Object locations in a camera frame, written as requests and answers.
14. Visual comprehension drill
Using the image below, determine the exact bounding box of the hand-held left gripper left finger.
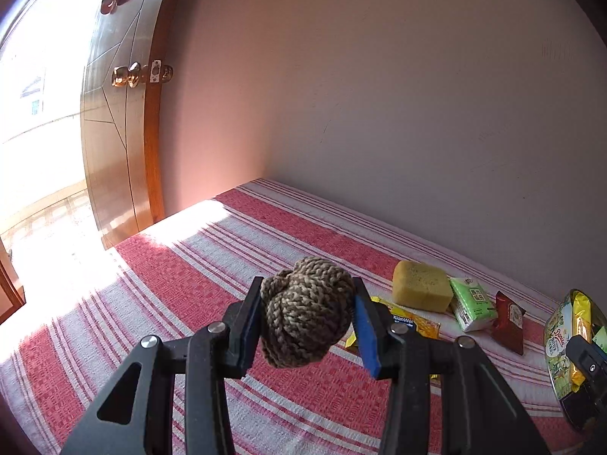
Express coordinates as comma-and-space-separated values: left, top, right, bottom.
61, 276, 265, 455

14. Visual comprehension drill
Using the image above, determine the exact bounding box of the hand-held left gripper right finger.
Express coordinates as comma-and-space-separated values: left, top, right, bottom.
352, 277, 553, 455

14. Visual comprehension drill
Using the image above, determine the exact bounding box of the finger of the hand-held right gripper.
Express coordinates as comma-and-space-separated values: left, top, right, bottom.
566, 334, 607, 392

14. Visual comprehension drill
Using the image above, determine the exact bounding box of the round blue cookie tin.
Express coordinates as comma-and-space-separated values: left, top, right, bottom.
543, 288, 607, 434

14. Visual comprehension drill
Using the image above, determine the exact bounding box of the glossy yellow packet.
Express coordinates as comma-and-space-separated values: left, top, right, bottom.
571, 294, 596, 387

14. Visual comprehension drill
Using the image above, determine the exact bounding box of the yellow snack packet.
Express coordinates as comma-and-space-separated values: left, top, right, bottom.
345, 295, 442, 381

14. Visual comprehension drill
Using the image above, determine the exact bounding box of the brown braided rope ball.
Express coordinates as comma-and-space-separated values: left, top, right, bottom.
258, 256, 356, 369

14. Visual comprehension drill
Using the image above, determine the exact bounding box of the yellow sponge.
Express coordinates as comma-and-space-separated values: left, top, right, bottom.
393, 260, 454, 314

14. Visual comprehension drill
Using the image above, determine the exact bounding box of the dark red sauce packet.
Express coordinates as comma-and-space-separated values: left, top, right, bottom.
491, 290, 527, 357

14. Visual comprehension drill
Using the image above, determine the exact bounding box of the small green tissue packet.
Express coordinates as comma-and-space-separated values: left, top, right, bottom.
448, 276, 500, 333

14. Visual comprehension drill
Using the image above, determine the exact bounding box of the red striped tablecloth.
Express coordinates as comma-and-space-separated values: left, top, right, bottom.
0, 177, 607, 455

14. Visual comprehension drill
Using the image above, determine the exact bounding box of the wooden door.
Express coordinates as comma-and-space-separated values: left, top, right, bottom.
78, 0, 183, 249

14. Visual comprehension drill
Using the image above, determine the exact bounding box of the brass door latch plate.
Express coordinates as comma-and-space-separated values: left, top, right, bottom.
148, 59, 172, 83

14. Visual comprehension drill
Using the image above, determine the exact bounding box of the brass door knob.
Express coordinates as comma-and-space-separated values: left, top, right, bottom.
111, 61, 148, 88

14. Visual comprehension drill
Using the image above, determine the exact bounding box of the wooden door frame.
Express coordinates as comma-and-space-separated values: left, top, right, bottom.
0, 237, 27, 314

